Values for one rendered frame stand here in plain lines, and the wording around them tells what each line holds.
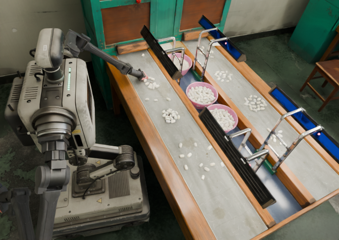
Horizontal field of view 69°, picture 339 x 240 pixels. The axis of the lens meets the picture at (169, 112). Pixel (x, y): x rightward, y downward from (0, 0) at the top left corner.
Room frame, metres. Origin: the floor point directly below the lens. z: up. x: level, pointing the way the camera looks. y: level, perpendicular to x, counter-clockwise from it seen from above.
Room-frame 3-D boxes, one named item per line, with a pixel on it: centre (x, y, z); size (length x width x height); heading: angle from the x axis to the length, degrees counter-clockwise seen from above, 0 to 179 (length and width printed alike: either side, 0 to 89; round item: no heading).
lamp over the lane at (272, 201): (0.75, -0.37, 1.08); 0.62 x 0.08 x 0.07; 31
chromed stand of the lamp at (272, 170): (1.00, -0.78, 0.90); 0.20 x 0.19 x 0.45; 31
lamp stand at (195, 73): (1.83, -0.28, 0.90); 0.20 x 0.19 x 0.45; 31
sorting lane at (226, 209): (1.18, -0.04, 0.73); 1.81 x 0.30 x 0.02; 31
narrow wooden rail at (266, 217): (1.27, -0.19, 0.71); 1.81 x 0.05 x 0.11; 31
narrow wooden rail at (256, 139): (1.44, -0.47, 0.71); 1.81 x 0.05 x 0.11; 31
